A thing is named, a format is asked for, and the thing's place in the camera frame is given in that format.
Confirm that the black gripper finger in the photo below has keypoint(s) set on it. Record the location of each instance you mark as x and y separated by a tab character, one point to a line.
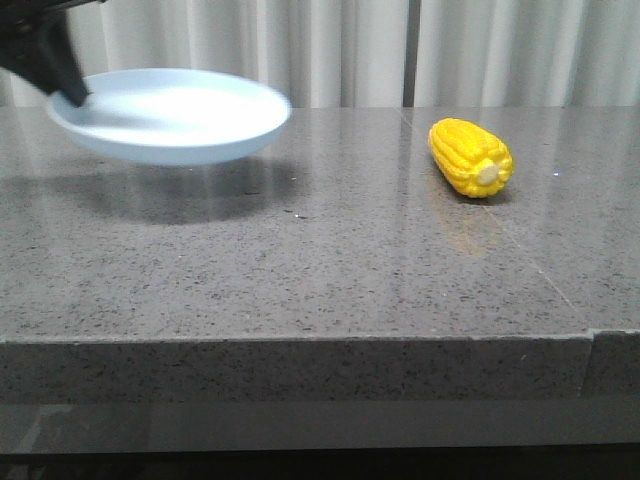
40	52

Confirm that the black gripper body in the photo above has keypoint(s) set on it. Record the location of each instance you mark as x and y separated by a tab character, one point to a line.
15	11

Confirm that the light blue round plate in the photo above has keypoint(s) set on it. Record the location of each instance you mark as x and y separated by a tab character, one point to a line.
172	117

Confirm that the yellow corn cob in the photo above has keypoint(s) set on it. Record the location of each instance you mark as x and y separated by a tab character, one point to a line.
474	161

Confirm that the white pleated curtain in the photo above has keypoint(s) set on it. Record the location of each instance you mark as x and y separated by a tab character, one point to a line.
381	53

